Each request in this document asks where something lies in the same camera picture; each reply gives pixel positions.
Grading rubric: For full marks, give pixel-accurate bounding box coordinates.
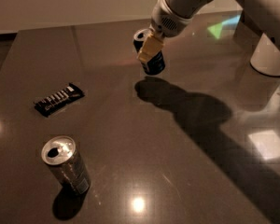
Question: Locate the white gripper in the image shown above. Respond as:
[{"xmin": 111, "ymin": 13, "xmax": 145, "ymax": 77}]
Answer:
[{"xmin": 137, "ymin": 0, "xmax": 191, "ymax": 63}]

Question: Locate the blue pepsi can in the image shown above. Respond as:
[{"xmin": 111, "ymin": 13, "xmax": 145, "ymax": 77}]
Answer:
[{"xmin": 133, "ymin": 28, "xmax": 165, "ymax": 76}]

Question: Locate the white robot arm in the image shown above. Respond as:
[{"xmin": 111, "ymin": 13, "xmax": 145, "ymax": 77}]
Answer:
[{"xmin": 138, "ymin": 0, "xmax": 280, "ymax": 63}]

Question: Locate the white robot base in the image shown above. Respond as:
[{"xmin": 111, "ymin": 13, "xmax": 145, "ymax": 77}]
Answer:
[{"xmin": 250, "ymin": 34, "xmax": 280, "ymax": 77}]

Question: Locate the silver drink can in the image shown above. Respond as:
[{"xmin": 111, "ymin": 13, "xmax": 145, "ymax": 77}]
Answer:
[{"xmin": 41, "ymin": 135, "xmax": 91, "ymax": 195}]

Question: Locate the black candy bar wrapper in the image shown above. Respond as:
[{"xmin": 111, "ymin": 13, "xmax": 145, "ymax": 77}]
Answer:
[{"xmin": 35, "ymin": 83, "xmax": 85, "ymax": 118}]

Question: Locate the dark box with snacks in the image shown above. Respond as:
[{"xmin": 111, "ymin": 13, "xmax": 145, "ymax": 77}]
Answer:
[{"xmin": 233, "ymin": 11, "xmax": 262, "ymax": 50}]

